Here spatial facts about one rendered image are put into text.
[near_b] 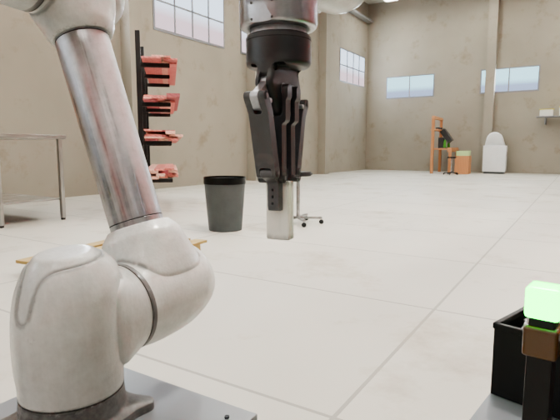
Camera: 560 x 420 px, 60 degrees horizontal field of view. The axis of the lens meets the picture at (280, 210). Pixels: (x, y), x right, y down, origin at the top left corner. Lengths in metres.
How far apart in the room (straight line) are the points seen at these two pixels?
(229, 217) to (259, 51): 4.32
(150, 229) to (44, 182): 8.05
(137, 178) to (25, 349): 0.34
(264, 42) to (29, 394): 0.58
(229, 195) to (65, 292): 4.11
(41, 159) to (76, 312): 8.18
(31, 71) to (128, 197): 8.06
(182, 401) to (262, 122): 0.54
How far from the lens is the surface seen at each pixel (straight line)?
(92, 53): 0.99
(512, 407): 0.84
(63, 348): 0.75
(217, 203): 4.82
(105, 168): 0.93
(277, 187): 0.55
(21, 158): 8.71
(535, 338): 0.69
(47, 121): 8.98
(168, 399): 0.90
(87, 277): 0.75
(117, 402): 0.83
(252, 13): 0.56
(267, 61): 0.54
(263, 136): 0.53
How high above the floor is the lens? 0.83
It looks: 7 degrees down
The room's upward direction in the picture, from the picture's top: straight up
